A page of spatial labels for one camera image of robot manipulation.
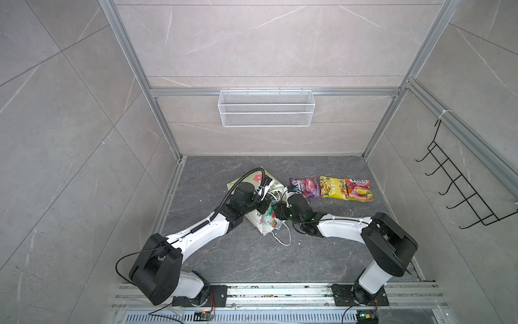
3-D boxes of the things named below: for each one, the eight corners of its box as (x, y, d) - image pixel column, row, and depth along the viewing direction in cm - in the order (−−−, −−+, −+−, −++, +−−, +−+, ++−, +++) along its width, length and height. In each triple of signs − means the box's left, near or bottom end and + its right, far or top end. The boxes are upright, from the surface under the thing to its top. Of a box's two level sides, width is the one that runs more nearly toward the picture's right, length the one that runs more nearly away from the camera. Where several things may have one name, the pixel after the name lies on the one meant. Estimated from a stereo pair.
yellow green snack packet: (320, 199, 103) (322, 193, 99) (319, 182, 111) (321, 175, 106) (346, 202, 102) (350, 196, 98) (344, 184, 110) (347, 178, 105)
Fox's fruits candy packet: (349, 203, 102) (352, 199, 99) (343, 182, 111) (345, 178, 108) (374, 203, 102) (377, 199, 99) (365, 182, 111) (368, 178, 108)
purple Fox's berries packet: (291, 198, 104) (292, 194, 101) (289, 180, 111) (290, 176, 108) (321, 198, 104) (322, 194, 101) (317, 180, 111) (318, 176, 108)
